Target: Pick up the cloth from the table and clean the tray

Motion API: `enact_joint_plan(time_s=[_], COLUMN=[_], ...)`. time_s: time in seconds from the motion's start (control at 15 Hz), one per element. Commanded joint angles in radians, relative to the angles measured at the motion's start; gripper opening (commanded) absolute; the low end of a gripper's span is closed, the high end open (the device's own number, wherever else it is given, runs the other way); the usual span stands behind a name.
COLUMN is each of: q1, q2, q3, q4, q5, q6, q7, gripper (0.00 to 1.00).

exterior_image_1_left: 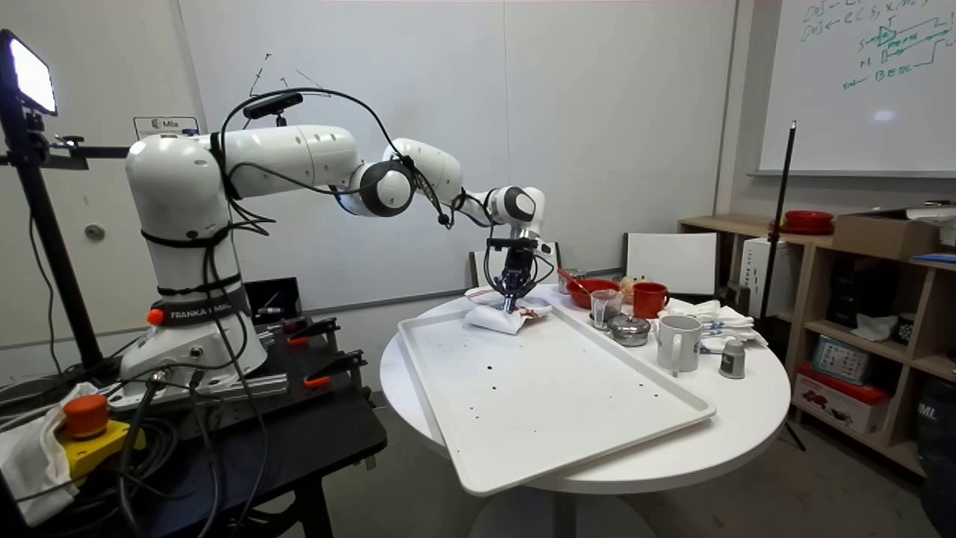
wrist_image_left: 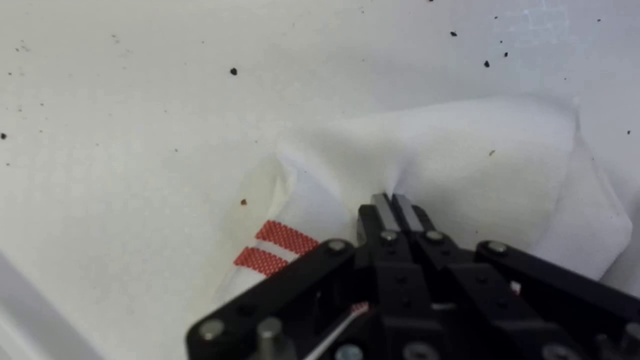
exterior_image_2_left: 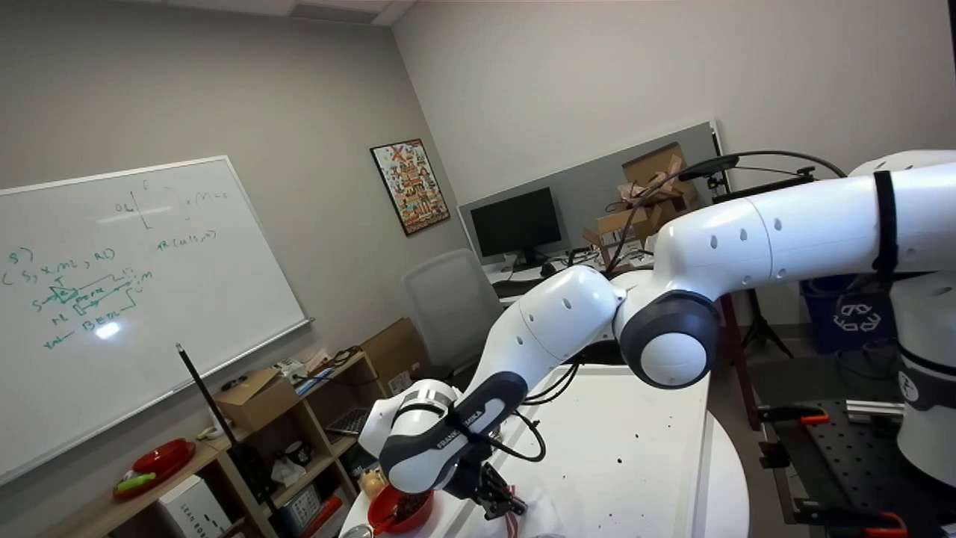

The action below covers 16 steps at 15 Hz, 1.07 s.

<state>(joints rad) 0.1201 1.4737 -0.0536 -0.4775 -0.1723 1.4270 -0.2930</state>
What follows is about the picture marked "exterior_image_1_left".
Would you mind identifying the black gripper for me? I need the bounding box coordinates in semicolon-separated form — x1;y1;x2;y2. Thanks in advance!
495;252;541;309

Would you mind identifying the white cloth with red stripes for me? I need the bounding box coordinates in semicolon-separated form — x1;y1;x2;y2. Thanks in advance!
460;286;553;337

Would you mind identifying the large white tray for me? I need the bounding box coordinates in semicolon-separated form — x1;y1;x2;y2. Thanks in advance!
395;292;719;500

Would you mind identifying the red bowl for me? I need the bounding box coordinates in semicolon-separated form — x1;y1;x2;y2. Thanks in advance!
557;265;623;310

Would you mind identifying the clear drinking glass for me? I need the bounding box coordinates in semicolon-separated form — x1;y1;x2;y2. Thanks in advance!
587;286;622;330

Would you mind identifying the red mug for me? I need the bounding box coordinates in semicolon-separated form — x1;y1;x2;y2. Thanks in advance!
631;280;671;324

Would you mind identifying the white chair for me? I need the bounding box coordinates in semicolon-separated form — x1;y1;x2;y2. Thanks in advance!
622;230;722;298

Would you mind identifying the white ceramic mug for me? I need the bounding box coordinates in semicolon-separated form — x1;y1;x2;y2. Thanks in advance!
650;310;707;381

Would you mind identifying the pile of white napkins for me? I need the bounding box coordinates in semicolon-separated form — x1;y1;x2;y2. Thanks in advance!
662;297;771;357

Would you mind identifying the small metal can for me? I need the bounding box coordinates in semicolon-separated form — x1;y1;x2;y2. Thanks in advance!
717;337;749;382

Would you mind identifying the white cabinet box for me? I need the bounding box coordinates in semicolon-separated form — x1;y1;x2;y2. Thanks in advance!
738;237;799;319

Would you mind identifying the black robot cart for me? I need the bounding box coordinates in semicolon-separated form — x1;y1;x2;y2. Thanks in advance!
0;315;392;538

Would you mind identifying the black box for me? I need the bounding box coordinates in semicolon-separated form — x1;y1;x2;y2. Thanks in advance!
241;274;305;327

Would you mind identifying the thin black pole stand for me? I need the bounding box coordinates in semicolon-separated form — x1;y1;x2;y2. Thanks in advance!
756;119;813;454

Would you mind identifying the wooden shelf unit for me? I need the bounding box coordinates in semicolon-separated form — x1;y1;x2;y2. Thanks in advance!
681;213;956;478

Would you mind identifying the flat red dish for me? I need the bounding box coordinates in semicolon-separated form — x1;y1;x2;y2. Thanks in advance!
779;206;837;240

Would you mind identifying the colourful picture box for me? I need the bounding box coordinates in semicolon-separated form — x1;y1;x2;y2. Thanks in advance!
810;336;877;385

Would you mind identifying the red storage box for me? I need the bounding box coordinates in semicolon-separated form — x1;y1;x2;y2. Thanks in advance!
791;361;891;436

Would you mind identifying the white bag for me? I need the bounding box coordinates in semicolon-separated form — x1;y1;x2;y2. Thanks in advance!
850;310;906;345

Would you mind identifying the brown cardboard box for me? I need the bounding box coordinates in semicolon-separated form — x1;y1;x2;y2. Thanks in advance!
829;206;943;264

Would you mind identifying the whiteboard with green writing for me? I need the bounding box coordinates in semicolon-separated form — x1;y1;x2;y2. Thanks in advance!
756;0;956;182

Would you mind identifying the yellow emergency stop box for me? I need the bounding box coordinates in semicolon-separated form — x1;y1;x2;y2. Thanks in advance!
57;391;133;482

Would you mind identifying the black bin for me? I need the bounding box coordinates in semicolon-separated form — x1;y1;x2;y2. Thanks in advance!
913;376;956;538

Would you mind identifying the crumpled white rag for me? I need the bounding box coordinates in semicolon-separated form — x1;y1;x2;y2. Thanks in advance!
0;382;102;530

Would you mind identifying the bright LED light panel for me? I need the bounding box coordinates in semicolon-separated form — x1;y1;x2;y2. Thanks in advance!
0;26;59;116

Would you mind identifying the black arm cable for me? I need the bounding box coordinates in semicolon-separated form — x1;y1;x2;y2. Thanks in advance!
203;83;562;346

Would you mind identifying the black camera on bar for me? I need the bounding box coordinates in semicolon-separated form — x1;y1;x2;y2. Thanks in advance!
239;91;308;123

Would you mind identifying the white paper wall sign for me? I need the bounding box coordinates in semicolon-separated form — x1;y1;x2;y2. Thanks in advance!
130;113;203;143

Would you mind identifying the black cable bundle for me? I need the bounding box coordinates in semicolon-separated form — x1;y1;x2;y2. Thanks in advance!
102;372;277;538

